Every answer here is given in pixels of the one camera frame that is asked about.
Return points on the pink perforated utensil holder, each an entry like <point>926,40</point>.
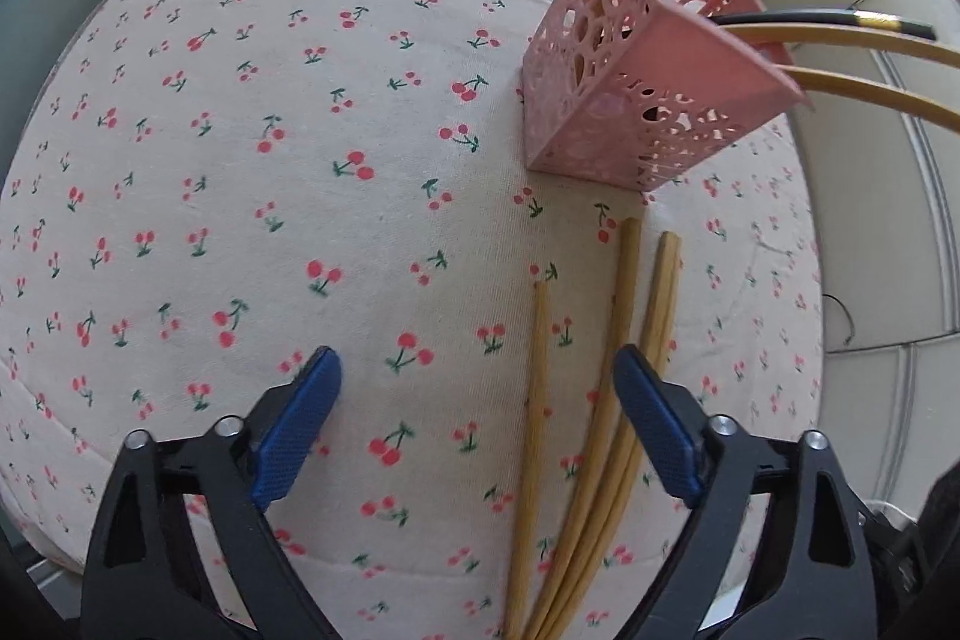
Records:
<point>675,70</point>

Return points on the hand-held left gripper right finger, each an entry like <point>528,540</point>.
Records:
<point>660,430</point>

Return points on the cherry print tablecloth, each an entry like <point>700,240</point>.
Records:
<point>300,160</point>

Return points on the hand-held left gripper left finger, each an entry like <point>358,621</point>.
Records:
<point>296,430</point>

